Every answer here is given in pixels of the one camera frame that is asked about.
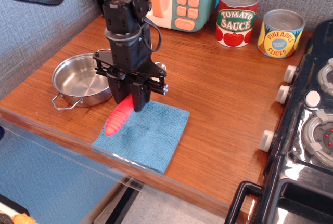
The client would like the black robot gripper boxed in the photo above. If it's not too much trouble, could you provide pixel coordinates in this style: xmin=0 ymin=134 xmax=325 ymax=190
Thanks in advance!
xmin=93 ymin=23 xmax=168 ymax=112

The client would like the red handled metal spoon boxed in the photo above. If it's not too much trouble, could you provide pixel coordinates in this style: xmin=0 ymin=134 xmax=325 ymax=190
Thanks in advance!
xmin=105 ymin=94 xmax=134 ymax=136

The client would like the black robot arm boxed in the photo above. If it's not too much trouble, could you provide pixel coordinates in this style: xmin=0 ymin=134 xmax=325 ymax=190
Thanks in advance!
xmin=58 ymin=0 xmax=168 ymax=112

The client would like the blue cloth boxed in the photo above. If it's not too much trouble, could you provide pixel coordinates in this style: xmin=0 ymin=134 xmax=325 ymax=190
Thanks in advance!
xmin=93 ymin=101 xmax=190 ymax=174

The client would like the small steel pot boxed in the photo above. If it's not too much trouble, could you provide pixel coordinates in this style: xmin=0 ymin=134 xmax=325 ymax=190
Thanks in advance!
xmin=52 ymin=53 xmax=112 ymax=110

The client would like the toy microwave oven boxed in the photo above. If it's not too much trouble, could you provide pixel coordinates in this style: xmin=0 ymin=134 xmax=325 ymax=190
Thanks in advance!
xmin=140 ymin=0 xmax=224 ymax=33

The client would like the tomato sauce can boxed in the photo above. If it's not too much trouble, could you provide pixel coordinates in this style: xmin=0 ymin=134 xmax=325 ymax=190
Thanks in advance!
xmin=215 ymin=0 xmax=259 ymax=48

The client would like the pineapple slices can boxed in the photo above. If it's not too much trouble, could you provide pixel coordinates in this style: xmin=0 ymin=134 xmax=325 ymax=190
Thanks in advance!
xmin=257 ymin=9 xmax=305 ymax=59

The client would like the orange plush object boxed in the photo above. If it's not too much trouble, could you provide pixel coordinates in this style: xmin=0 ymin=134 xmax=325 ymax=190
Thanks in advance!
xmin=12 ymin=213 xmax=37 ymax=224

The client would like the black toy stove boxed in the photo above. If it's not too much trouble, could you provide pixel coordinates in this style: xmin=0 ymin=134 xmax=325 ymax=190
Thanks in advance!
xmin=225 ymin=20 xmax=332 ymax=223

